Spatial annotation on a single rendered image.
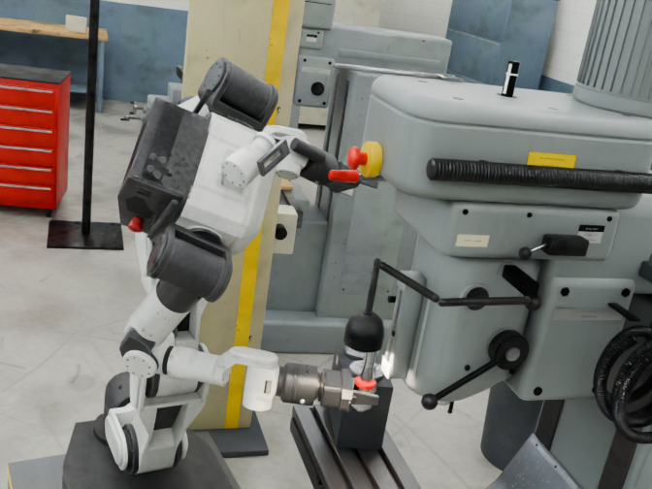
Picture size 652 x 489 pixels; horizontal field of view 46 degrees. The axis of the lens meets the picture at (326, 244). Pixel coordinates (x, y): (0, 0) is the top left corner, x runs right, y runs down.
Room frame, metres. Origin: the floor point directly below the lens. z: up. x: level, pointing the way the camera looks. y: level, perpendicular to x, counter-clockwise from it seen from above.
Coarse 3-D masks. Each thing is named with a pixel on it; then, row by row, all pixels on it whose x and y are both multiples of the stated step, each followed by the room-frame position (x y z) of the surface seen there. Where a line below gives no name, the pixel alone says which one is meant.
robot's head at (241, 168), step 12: (252, 144) 1.52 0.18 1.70; (264, 144) 1.52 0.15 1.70; (228, 156) 1.48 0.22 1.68; (240, 156) 1.47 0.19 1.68; (252, 156) 1.48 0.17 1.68; (276, 156) 1.53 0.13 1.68; (228, 168) 1.47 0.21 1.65; (240, 168) 1.45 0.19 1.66; (252, 168) 1.47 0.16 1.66; (240, 180) 1.47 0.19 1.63
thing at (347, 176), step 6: (330, 174) 1.36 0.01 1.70; (336, 174) 1.36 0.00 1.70; (342, 174) 1.37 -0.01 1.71; (348, 174) 1.37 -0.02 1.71; (354, 174) 1.37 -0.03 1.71; (360, 174) 1.39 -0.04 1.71; (336, 180) 1.37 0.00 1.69; (342, 180) 1.37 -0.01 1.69; (348, 180) 1.37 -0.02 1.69; (354, 180) 1.37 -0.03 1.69; (378, 180) 1.40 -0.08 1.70; (384, 180) 1.40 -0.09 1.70
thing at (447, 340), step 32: (416, 256) 1.37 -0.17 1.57; (448, 256) 1.27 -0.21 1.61; (448, 288) 1.26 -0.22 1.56; (480, 288) 1.25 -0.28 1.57; (512, 288) 1.28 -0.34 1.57; (448, 320) 1.26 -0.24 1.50; (480, 320) 1.27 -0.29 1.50; (512, 320) 1.29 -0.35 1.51; (416, 352) 1.30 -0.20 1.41; (448, 352) 1.25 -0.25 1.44; (480, 352) 1.27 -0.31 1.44; (416, 384) 1.29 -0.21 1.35; (448, 384) 1.26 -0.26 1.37; (480, 384) 1.28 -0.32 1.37
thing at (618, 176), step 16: (432, 160) 1.16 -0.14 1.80; (448, 160) 1.16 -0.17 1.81; (464, 160) 1.18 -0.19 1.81; (480, 160) 1.20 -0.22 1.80; (432, 176) 1.15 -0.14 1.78; (448, 176) 1.15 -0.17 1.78; (464, 176) 1.16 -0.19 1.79; (480, 176) 1.17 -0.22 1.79; (496, 176) 1.17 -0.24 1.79; (512, 176) 1.19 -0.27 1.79; (528, 176) 1.20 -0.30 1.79; (544, 176) 1.21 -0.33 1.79; (560, 176) 1.21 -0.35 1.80; (576, 176) 1.23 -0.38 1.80; (592, 176) 1.24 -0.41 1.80; (608, 176) 1.25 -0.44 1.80; (624, 176) 1.26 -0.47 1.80; (640, 176) 1.27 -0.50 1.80; (640, 192) 1.27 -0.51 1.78
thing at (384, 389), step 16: (336, 352) 1.87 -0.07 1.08; (352, 352) 1.82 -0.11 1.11; (336, 368) 1.83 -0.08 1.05; (352, 368) 1.74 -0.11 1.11; (384, 384) 1.71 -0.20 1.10; (384, 400) 1.70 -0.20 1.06; (336, 416) 1.73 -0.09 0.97; (352, 416) 1.68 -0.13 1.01; (368, 416) 1.69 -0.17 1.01; (384, 416) 1.70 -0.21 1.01; (336, 432) 1.70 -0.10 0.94; (352, 432) 1.68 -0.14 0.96; (368, 432) 1.69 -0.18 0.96; (384, 432) 1.70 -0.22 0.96; (368, 448) 1.69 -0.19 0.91
